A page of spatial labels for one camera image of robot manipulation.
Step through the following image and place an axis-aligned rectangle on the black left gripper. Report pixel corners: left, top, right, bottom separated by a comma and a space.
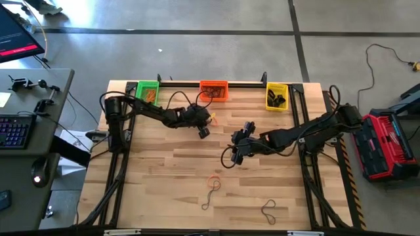
182, 103, 216, 140

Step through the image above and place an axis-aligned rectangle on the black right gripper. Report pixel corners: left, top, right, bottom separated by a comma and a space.
230, 130, 272, 166

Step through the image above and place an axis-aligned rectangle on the orange plastic basket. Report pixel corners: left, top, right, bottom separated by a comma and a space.
199, 80, 230, 103

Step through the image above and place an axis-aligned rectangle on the green plastic basket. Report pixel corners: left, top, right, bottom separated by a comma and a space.
134, 80, 161, 106

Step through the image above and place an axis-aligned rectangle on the yellow plastic basket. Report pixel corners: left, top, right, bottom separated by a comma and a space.
264, 81, 289, 112

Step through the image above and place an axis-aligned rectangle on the yellow black hazard tape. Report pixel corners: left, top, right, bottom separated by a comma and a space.
326, 90, 368, 231

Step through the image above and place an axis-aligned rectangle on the white paper sheet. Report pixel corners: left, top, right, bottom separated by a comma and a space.
58, 129, 95, 176

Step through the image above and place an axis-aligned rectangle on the red black tool case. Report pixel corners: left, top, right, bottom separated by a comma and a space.
350, 108, 420, 184

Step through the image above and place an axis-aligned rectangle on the black desk clamp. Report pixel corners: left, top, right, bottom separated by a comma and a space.
33, 97, 56, 115
9, 75, 62, 99

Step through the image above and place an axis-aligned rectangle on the black computer mouse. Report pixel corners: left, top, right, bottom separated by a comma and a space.
30, 156, 51, 189

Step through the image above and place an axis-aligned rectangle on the blue black equipment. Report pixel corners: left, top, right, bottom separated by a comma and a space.
399, 81, 420, 116

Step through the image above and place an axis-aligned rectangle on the black backlit keyboard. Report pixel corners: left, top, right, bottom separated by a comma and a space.
0, 113, 37, 151

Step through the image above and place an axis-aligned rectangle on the grey desk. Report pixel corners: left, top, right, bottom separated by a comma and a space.
0, 68, 75, 232

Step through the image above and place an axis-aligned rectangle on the person's shoe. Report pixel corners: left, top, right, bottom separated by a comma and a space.
32, 0, 64, 16

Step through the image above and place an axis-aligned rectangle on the black computer monitor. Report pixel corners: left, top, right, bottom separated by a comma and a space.
0, 3, 46, 64

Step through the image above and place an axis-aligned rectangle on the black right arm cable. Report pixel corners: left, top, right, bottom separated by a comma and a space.
220, 84, 342, 170

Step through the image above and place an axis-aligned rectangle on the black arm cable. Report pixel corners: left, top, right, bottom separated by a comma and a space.
99, 90, 214, 114
220, 84, 342, 170

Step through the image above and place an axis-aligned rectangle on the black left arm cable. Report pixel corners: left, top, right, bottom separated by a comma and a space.
99, 90, 214, 114

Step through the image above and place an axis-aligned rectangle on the white metal bracket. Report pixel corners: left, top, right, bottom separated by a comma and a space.
103, 228, 142, 236
287, 230, 325, 236

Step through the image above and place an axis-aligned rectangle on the black floor cable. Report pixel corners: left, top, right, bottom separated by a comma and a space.
356, 43, 415, 106

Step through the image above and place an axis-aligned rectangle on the beige cable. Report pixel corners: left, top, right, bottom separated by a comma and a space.
20, 0, 49, 63

